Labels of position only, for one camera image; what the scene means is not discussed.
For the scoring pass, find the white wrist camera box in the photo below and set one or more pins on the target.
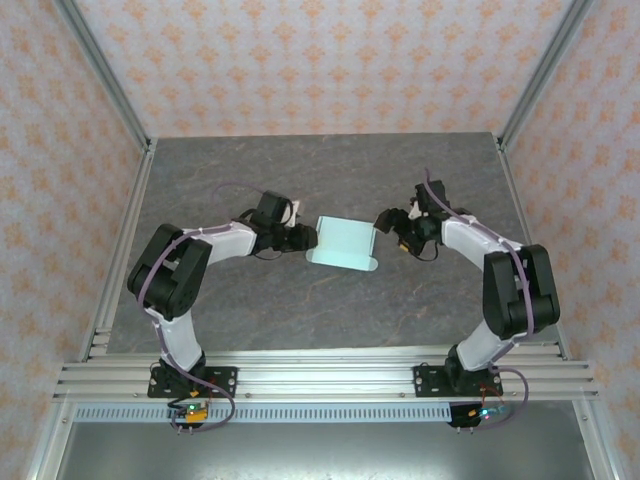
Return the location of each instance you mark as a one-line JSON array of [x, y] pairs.
[[296, 210], [415, 210]]

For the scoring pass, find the small circuit board yellow connector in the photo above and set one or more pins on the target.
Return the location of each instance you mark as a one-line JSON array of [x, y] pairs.
[[192, 412]]

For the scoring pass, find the aluminium frame post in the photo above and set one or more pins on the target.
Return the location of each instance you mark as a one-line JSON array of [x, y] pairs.
[[102, 65], [546, 65]]

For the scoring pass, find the aluminium cross rail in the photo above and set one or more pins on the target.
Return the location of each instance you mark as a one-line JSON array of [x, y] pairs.
[[325, 375]]

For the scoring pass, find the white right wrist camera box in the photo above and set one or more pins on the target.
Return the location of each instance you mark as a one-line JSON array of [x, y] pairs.
[[415, 210]]

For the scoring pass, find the aluminium table side rail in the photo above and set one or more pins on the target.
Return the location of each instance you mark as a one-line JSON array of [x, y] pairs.
[[142, 190], [510, 180]]

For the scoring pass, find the small circuit board blue light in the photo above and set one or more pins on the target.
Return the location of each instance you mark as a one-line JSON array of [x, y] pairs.
[[487, 413]]

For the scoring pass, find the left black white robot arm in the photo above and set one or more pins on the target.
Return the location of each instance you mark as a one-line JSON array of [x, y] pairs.
[[175, 280]]

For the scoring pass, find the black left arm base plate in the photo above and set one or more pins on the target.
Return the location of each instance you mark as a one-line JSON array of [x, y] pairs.
[[225, 380]]

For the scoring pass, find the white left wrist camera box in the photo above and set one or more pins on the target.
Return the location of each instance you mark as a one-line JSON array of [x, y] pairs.
[[296, 210]]

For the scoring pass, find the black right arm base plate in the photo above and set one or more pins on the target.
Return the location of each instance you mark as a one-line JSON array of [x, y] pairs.
[[425, 382]]

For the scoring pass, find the aluminium lower frame strut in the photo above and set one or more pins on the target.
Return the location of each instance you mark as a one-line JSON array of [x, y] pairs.
[[50, 445], [597, 445]]

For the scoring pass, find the light blue paper box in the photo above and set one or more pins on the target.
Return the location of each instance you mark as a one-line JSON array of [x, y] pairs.
[[345, 240]]

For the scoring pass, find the grey metal panel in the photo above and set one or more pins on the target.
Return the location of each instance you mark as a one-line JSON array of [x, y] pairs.
[[325, 455]]

